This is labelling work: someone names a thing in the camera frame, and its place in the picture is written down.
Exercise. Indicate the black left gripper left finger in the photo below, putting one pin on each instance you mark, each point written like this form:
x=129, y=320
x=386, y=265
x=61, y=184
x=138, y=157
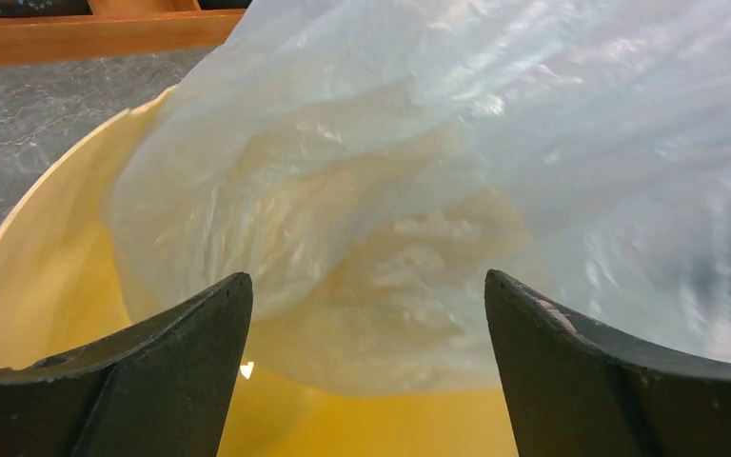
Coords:
x=161, y=387

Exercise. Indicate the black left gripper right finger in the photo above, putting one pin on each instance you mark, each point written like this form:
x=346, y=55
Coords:
x=574, y=386

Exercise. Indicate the translucent blue trash bag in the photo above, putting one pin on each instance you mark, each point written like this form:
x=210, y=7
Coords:
x=367, y=163

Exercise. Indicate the yellow plastic trash bin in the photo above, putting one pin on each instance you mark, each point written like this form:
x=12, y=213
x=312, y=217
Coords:
x=59, y=290

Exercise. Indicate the wooden compartment tray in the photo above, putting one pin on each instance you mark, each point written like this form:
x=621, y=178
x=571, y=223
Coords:
x=114, y=28

